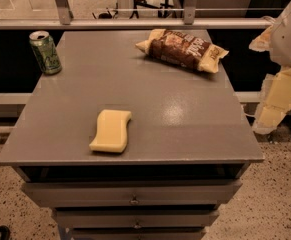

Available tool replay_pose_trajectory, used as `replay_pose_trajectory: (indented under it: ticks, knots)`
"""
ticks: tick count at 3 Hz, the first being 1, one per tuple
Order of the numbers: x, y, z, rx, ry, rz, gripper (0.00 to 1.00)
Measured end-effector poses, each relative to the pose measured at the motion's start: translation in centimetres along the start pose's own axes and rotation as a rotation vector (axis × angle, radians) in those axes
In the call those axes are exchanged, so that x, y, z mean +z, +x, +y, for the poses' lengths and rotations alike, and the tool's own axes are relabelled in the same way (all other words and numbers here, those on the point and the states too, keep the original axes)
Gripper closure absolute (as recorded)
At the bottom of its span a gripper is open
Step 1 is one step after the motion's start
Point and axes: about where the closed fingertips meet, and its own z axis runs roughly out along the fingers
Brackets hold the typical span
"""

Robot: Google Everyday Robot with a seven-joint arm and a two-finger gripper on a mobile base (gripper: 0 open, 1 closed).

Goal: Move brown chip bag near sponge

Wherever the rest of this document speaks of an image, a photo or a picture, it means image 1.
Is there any white cable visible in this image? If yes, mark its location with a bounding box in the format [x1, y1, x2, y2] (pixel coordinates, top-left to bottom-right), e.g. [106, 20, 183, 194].
[240, 104, 258, 119]

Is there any metal window railing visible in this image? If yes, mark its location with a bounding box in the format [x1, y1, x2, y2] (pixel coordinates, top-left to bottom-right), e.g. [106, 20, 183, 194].
[0, 0, 273, 30]

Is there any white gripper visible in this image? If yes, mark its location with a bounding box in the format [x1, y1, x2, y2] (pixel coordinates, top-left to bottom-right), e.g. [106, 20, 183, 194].
[249, 5, 291, 134]

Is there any drawer with knob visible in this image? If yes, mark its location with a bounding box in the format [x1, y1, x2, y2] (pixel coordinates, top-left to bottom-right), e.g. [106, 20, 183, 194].
[53, 207, 219, 229]
[22, 180, 242, 208]

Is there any top drawer with knob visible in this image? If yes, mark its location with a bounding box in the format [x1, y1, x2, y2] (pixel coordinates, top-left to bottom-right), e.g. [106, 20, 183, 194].
[22, 180, 242, 208]

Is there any brown chip bag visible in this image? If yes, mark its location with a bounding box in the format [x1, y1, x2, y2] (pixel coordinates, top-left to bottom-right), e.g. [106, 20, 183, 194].
[136, 29, 228, 73]

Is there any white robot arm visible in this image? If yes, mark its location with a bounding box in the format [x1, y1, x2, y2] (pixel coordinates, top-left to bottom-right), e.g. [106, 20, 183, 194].
[249, 1, 291, 135]

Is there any yellow sponge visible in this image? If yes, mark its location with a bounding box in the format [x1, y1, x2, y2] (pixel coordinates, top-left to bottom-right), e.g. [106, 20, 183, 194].
[89, 109, 132, 153]

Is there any middle drawer with knob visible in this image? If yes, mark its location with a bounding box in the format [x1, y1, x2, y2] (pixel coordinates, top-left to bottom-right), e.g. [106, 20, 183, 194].
[53, 207, 219, 229]

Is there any green soda can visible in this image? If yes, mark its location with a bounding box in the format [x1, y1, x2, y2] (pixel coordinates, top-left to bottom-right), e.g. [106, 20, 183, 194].
[29, 30, 62, 75]

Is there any grey drawer cabinet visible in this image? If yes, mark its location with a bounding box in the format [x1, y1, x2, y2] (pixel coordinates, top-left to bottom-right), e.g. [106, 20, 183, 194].
[0, 30, 263, 240]

